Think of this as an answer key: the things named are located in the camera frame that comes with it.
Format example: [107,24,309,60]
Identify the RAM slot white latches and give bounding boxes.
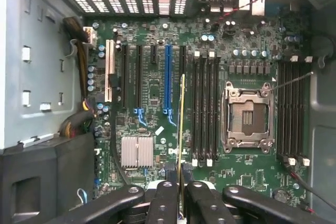
[299,56,313,167]
[193,50,200,167]
[285,55,297,166]
[206,50,214,167]

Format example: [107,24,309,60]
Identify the green motherboard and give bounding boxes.
[85,17,312,209]

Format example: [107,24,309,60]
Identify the silver finned chipset heatsink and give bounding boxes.
[121,135,154,168]

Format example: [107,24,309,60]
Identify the silver CPU socket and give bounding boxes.
[221,80,277,156]

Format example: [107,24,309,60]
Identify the silver coin battery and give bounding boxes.
[272,188,291,205]

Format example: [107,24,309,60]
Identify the blue expansion slot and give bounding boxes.
[162,44,177,127]

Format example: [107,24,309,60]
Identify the long black expansion slot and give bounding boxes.
[136,45,144,110]
[179,45,187,77]
[121,44,129,110]

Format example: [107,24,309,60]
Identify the black plastic shroud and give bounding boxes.
[0,135,97,224]

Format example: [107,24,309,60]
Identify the white expansion slot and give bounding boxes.
[104,39,117,103]

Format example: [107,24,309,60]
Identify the short black expansion slot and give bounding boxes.
[150,45,158,65]

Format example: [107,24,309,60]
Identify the thin metal locking lever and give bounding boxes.
[262,71,314,96]

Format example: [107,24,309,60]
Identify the grey metal PC case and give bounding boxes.
[0,0,336,224]

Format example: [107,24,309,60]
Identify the white power connector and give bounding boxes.
[83,25,98,49]

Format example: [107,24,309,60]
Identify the black round case latch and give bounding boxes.
[311,35,336,69]

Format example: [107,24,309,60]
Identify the black cable beside heatsink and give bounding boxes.
[111,113,132,186]

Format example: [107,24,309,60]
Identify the thin blue wire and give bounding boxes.
[76,187,88,205]

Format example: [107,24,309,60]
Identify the short red wire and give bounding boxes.
[301,201,316,214]

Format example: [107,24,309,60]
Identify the long black cable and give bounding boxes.
[279,154,336,204]

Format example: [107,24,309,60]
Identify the yellow black power wire bundle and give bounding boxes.
[58,16,96,138]

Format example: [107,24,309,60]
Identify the thin red black wire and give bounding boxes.
[217,0,265,23]

